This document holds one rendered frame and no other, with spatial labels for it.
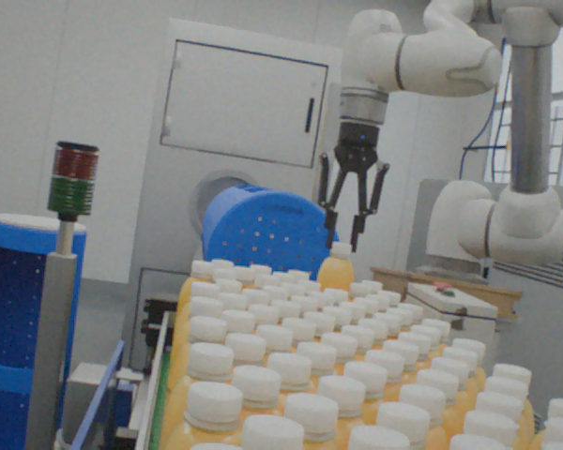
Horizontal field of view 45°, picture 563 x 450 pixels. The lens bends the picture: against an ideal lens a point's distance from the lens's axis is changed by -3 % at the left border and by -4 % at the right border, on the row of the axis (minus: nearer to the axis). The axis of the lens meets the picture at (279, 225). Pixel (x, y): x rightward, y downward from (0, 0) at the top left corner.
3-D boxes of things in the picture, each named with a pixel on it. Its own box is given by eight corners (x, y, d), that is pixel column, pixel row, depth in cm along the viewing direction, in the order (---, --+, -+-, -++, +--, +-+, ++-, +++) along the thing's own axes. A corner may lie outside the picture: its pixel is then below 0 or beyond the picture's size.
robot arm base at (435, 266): (467, 282, 208) (470, 263, 208) (490, 286, 185) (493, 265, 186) (408, 272, 207) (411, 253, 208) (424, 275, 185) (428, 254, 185)
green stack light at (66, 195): (94, 214, 103) (98, 181, 102) (86, 217, 96) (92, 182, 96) (51, 208, 102) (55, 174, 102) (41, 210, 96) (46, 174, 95)
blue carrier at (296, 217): (280, 277, 236) (296, 193, 235) (328, 337, 149) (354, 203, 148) (195, 262, 232) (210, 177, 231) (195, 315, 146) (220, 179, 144)
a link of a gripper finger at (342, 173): (356, 155, 128) (348, 152, 128) (334, 213, 129) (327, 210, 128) (351, 156, 132) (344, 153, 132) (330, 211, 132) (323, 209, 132)
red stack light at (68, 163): (98, 181, 102) (102, 154, 102) (92, 181, 96) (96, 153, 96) (55, 174, 102) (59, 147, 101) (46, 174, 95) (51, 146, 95)
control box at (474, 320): (447, 338, 136) (456, 287, 136) (488, 366, 116) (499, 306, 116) (399, 333, 135) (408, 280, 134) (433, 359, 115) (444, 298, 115)
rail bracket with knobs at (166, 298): (190, 347, 140) (196, 296, 140) (190, 356, 133) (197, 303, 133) (140, 340, 139) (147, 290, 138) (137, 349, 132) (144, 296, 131)
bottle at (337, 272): (346, 345, 134) (360, 254, 134) (340, 352, 128) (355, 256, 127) (311, 338, 136) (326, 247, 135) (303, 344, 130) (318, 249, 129)
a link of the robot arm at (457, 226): (434, 257, 206) (447, 183, 206) (494, 266, 196) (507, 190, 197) (416, 252, 192) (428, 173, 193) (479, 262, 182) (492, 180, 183)
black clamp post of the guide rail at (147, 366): (156, 369, 120) (161, 324, 119) (155, 375, 117) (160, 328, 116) (143, 368, 119) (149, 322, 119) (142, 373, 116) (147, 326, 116)
